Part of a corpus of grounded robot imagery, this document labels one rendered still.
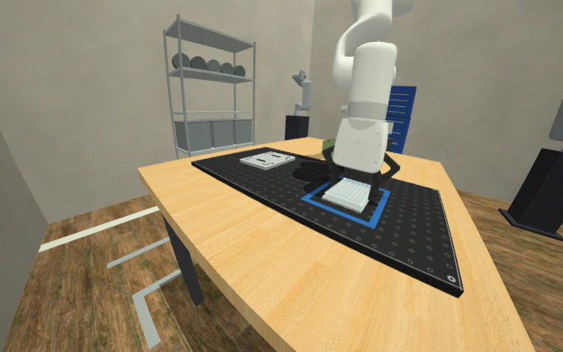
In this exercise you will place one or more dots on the blue rectangular tape outline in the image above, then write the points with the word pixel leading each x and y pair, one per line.
pixel 374 219

